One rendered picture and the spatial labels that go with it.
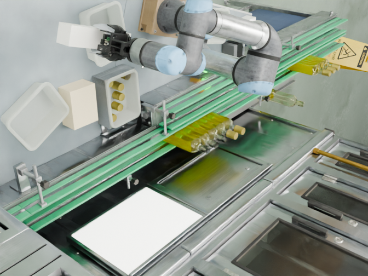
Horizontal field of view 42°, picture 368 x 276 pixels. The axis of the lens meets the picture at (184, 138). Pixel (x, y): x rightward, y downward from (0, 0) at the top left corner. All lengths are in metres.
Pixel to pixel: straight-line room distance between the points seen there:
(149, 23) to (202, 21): 0.76
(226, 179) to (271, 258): 0.46
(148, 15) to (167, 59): 0.86
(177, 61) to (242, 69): 0.46
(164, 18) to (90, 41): 0.62
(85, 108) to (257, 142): 0.95
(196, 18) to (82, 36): 0.35
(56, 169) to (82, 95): 0.31
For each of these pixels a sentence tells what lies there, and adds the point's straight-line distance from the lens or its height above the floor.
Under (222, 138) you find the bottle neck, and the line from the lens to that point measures 2.16.
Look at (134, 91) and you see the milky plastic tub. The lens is 2.11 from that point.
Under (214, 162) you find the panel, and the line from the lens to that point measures 2.25.
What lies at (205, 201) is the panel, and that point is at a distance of 2.00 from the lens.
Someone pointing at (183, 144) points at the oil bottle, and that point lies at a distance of 2.14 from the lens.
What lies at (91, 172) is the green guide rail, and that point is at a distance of 1.94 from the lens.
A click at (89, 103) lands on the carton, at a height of 0.82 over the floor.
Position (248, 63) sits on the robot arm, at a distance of 1.68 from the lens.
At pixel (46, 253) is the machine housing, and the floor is 1.36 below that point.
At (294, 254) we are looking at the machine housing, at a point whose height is 1.67.
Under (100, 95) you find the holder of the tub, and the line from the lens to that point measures 2.03.
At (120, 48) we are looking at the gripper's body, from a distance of 1.37.
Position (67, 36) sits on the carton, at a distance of 1.48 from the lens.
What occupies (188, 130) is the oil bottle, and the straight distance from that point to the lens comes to 2.19.
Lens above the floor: 2.26
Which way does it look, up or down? 36 degrees down
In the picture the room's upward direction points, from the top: 112 degrees clockwise
